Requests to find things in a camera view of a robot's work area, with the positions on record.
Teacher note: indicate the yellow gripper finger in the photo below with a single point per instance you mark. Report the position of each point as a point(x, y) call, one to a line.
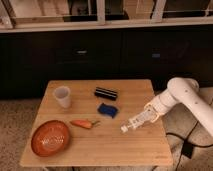
point(148, 106)
point(153, 117)

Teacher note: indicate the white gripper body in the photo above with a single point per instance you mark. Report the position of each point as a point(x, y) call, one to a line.
point(162, 104)

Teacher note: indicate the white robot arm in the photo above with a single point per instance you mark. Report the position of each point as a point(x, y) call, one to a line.
point(185, 91)

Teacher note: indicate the blue sponge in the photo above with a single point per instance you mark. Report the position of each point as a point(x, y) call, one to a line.
point(108, 110)

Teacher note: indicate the black rectangular box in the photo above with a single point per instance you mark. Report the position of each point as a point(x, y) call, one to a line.
point(105, 93)

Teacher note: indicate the orange carrot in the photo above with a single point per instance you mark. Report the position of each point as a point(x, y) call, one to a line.
point(84, 123)

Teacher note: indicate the wooden table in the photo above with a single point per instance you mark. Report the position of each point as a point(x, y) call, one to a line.
point(104, 144)

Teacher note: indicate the white plastic cup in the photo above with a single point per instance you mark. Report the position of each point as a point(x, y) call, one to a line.
point(62, 95)

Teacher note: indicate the dark cabinet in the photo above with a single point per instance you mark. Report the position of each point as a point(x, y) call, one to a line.
point(28, 61)

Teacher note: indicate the white window frame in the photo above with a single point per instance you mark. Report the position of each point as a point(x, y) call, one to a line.
point(54, 15)

